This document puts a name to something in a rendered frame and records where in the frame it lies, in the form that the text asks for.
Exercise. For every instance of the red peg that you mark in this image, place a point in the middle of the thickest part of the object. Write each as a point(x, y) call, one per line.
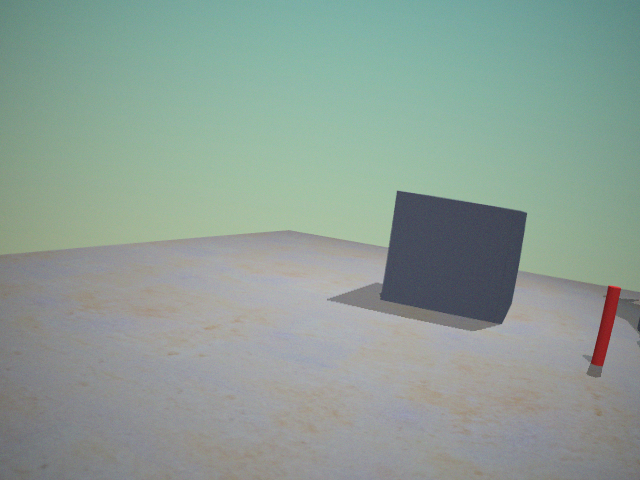
point(607, 321)

